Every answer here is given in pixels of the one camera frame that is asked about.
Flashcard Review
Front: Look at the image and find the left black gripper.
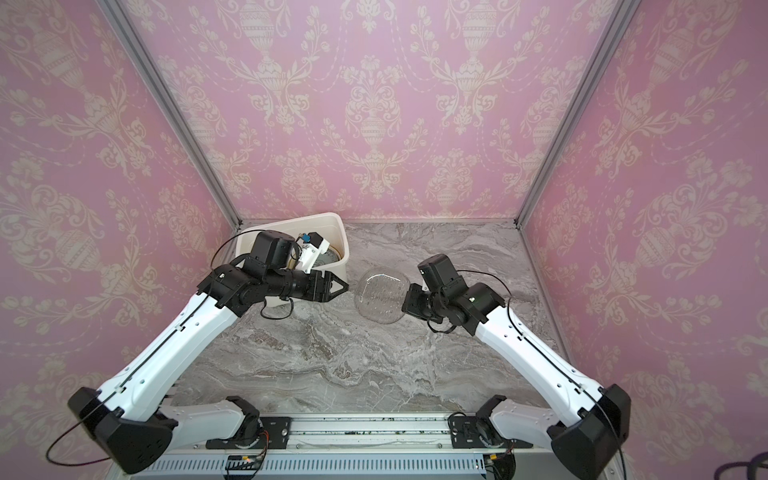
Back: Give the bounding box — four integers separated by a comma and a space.
266, 267, 351, 300

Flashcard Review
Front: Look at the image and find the clear glass plate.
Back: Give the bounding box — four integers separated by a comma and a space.
354, 266, 410, 325

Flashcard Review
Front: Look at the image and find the small blue patterned plate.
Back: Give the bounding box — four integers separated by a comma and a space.
313, 246, 342, 268

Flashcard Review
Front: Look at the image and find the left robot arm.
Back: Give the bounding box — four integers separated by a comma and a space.
68, 229, 348, 474

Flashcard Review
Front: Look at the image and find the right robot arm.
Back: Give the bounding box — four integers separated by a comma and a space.
401, 283, 631, 479

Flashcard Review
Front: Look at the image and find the white plastic bin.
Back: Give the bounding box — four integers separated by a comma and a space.
235, 213, 349, 308

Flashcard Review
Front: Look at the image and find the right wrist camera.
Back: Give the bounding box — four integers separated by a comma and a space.
417, 254, 468, 299

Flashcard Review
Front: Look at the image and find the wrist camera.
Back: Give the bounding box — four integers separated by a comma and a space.
417, 254, 468, 299
295, 232, 330, 274

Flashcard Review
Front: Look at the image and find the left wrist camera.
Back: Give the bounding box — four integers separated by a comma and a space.
295, 232, 330, 274

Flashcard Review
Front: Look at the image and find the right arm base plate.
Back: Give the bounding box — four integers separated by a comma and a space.
447, 412, 509, 449

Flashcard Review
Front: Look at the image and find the aluminium mounting rail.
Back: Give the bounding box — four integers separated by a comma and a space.
104, 411, 631, 480

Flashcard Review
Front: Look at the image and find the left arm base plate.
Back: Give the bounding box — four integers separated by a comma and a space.
205, 416, 292, 451

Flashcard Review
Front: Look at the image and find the left corner aluminium post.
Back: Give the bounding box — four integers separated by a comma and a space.
96, 0, 242, 230

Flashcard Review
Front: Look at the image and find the corner aluminium post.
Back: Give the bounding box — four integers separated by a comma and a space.
96, 0, 242, 230
515, 0, 641, 230

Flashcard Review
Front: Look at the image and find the right corner aluminium post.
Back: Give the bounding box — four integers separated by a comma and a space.
515, 0, 641, 230

